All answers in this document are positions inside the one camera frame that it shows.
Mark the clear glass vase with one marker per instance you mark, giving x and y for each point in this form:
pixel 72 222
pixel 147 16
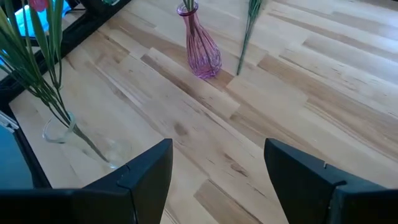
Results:
pixel 112 149

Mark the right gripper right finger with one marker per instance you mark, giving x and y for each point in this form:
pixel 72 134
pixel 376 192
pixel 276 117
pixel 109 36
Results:
pixel 326 202

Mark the red artificial flower bunch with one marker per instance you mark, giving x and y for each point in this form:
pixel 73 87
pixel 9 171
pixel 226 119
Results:
pixel 62 113
pixel 253 9

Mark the pink glass vase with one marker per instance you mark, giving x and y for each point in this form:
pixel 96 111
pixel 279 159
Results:
pixel 203 59

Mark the silver bracket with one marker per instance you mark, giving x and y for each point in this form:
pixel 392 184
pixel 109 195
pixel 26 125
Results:
pixel 6 121

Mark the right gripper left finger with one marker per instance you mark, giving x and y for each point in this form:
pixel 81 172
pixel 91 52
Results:
pixel 93 205

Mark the black aluminium frame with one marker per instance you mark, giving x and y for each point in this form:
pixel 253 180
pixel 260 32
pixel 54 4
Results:
pixel 74 34

